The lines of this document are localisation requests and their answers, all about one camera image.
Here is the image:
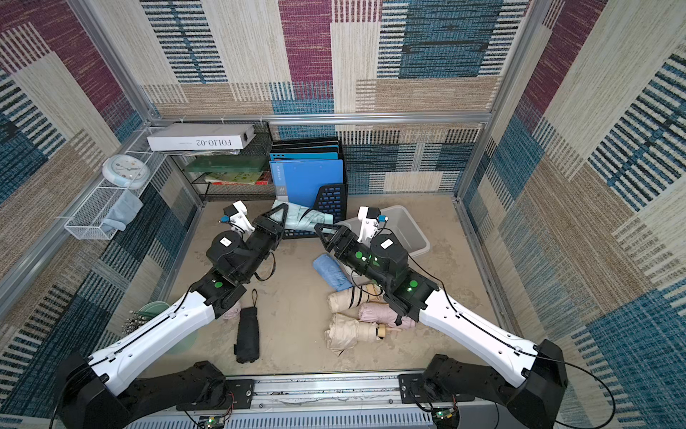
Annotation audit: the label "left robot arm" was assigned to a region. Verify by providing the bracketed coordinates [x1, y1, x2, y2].
[52, 203, 289, 428]

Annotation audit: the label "pale pink small umbrella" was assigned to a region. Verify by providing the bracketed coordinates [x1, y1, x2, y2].
[222, 301, 242, 321]

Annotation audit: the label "white wire basket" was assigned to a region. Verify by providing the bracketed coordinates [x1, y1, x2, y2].
[64, 149, 165, 241]

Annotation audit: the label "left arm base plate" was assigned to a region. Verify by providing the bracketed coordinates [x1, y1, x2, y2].
[176, 378, 255, 411]

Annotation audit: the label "light blue cloth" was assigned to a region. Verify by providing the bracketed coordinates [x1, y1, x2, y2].
[101, 191, 144, 233]

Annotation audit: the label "white folio box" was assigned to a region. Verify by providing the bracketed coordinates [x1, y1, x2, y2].
[148, 123, 255, 152]

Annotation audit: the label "black wire shelf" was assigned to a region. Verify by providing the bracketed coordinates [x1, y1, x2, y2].
[170, 130, 275, 204]

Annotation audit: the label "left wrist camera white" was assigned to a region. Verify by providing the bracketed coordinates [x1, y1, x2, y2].
[219, 200, 255, 235]

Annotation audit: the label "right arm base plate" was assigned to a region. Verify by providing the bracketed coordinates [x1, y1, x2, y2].
[398, 373, 475, 405]

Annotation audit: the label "blue clip file folder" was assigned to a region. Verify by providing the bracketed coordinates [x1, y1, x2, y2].
[270, 159, 344, 207]

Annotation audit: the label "blue umbrella near box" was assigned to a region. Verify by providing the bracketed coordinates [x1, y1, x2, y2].
[313, 254, 353, 291]

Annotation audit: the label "white round clock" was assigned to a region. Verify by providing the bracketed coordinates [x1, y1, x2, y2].
[102, 155, 151, 191]

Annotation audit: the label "mint green umbrella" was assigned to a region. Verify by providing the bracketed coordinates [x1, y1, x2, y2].
[272, 200, 334, 232]

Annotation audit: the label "beige umbrella front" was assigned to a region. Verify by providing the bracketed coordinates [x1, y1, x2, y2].
[324, 314, 387, 354]

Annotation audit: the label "grey plastic storage box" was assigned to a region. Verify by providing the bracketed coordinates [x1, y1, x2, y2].
[337, 206, 431, 258]

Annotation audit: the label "red book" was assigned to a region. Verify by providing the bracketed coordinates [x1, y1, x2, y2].
[205, 172, 272, 186]

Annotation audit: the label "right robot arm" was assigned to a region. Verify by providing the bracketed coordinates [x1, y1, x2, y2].
[314, 223, 568, 428]

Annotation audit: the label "black folded umbrella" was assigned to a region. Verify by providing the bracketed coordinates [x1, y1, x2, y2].
[234, 289, 260, 364]

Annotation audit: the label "pink umbrella black strap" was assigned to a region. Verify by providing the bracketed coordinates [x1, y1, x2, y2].
[357, 301, 417, 331]

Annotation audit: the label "mint green pen cup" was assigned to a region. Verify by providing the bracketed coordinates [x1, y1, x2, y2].
[121, 301, 198, 356]

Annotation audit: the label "teal file folder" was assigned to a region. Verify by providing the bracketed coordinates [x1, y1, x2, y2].
[269, 152, 339, 161]

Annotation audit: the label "beige umbrella black stripes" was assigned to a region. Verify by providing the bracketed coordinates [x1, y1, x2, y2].
[327, 283, 383, 313]

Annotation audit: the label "black mesh file holder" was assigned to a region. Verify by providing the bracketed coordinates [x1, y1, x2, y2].
[269, 138, 348, 223]

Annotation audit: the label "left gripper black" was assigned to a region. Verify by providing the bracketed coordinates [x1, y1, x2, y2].
[236, 203, 285, 284]

